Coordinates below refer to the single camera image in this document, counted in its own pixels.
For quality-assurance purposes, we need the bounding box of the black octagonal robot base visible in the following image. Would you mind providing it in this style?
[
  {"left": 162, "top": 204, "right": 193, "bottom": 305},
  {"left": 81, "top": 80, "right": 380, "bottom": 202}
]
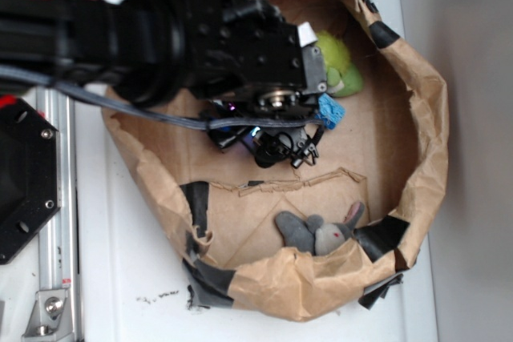
[{"left": 1, "top": 99, "right": 60, "bottom": 265}]

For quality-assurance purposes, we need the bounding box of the grey cable bundle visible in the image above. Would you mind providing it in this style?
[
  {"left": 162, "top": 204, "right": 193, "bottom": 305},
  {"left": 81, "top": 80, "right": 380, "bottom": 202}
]
[{"left": 0, "top": 63, "right": 321, "bottom": 131}]

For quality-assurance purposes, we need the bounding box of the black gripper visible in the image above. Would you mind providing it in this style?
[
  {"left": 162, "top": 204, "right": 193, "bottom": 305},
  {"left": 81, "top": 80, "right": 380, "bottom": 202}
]
[{"left": 188, "top": 0, "right": 326, "bottom": 118}]

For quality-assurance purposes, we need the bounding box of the metal corner bracket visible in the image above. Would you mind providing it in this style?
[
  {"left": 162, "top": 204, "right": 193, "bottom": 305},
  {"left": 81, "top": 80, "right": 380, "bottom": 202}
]
[{"left": 21, "top": 288, "right": 75, "bottom": 342}]

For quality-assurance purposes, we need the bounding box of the grey plush bunny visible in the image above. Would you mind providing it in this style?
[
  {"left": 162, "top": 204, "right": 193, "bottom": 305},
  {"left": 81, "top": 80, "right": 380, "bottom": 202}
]
[{"left": 274, "top": 201, "right": 366, "bottom": 256}]

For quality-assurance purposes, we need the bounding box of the brown paper bag tray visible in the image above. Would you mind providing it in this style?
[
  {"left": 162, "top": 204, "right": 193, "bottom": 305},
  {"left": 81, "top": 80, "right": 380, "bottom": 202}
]
[{"left": 103, "top": 0, "right": 449, "bottom": 321}]

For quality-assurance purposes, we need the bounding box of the aluminium extrusion rail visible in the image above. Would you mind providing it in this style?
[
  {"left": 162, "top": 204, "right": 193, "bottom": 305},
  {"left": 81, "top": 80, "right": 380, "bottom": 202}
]
[{"left": 21, "top": 87, "right": 83, "bottom": 341}]

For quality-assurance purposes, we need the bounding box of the green plush toy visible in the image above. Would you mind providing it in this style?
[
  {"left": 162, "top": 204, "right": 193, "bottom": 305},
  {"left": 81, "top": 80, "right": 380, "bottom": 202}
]
[{"left": 317, "top": 30, "right": 364, "bottom": 98}]

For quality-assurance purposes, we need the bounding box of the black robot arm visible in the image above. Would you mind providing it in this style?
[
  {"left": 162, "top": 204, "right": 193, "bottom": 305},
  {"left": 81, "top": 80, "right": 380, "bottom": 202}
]
[{"left": 1, "top": 0, "right": 326, "bottom": 118}]

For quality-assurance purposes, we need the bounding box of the white plastic board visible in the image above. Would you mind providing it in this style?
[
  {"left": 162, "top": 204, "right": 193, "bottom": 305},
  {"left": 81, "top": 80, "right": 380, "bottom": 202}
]
[{"left": 74, "top": 0, "right": 440, "bottom": 342}]

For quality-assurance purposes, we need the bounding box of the blue knitted block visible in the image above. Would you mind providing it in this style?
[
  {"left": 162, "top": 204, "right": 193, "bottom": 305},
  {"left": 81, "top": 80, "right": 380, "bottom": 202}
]
[{"left": 315, "top": 94, "right": 345, "bottom": 130}]

